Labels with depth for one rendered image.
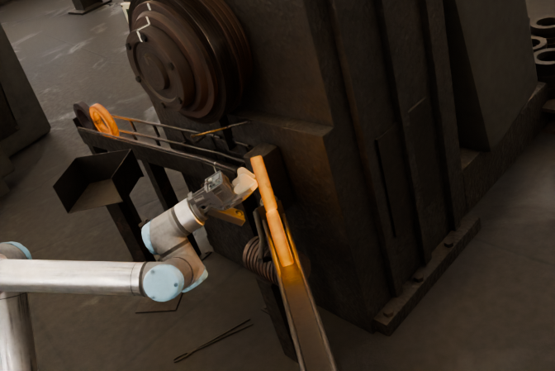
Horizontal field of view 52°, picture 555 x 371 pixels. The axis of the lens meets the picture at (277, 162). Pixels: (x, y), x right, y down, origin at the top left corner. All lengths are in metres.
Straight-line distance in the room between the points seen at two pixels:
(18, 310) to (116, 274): 0.44
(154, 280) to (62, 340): 1.39
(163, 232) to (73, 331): 1.30
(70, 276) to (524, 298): 1.57
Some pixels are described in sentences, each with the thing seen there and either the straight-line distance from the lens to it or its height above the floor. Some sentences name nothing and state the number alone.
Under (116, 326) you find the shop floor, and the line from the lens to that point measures 2.72.
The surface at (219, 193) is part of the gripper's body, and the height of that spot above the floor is 0.88.
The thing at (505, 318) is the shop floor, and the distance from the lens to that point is 2.26.
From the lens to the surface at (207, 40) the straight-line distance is 1.70.
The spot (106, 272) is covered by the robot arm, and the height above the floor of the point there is 0.83.
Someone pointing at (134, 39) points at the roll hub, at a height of 1.22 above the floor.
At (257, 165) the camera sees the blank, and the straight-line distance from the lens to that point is 1.54.
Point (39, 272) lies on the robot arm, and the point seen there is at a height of 0.86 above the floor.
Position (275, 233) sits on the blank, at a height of 0.77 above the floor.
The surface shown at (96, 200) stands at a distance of 2.40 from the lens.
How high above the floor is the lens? 1.70
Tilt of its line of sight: 31 degrees down
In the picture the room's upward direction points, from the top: 17 degrees counter-clockwise
